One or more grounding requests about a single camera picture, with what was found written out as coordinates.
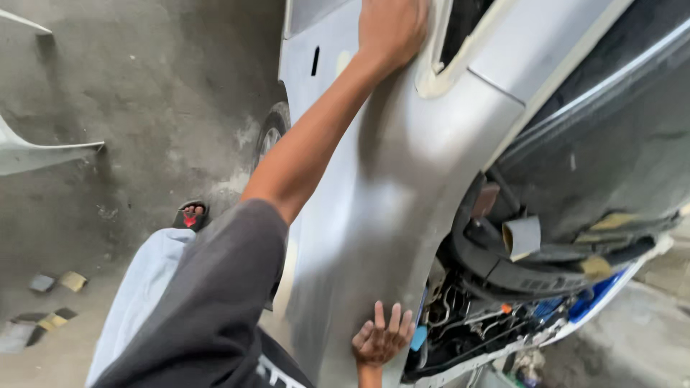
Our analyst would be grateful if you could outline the person's left hand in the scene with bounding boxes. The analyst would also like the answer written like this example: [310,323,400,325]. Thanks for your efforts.
[358,0,430,71]

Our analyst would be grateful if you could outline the person's right hand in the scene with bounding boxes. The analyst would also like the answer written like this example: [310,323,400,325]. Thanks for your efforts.
[351,300,416,369]

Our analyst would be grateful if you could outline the blue reservoir cap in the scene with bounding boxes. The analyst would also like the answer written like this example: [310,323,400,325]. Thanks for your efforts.
[409,324,429,352]

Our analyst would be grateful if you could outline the silver car body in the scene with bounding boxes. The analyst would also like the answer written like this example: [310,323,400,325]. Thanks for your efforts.
[253,0,690,388]

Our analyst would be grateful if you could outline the car wheel with tyre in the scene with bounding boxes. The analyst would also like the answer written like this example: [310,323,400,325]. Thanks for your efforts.
[253,101,292,170]

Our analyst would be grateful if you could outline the person's grey shirt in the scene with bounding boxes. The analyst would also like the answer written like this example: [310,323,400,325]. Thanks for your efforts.
[91,198,316,388]

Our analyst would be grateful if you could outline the blue front crossbar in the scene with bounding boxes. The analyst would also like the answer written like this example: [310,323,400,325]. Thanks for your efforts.
[567,268,629,324]

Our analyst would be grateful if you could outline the black red sandal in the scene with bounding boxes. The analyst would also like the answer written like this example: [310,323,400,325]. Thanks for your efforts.
[172,200,210,233]

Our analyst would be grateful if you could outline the person's light blue shorts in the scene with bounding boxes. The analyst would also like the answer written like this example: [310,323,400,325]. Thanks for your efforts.
[84,227,197,388]

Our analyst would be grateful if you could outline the yellow black sandpaper piece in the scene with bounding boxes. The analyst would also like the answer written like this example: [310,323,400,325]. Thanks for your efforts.
[36,307,78,333]

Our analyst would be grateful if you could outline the grey sandpaper piece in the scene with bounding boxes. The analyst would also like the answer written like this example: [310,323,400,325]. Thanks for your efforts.
[28,274,56,294]

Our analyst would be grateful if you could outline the large grey sandpaper sheet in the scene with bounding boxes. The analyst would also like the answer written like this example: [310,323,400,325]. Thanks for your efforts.
[0,313,48,355]

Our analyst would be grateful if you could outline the small detached white car panel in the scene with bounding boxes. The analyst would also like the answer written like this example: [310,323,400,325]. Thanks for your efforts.
[0,9,54,36]

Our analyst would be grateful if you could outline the large detached white car panel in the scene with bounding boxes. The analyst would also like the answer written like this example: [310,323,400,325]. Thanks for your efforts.
[0,114,106,177]

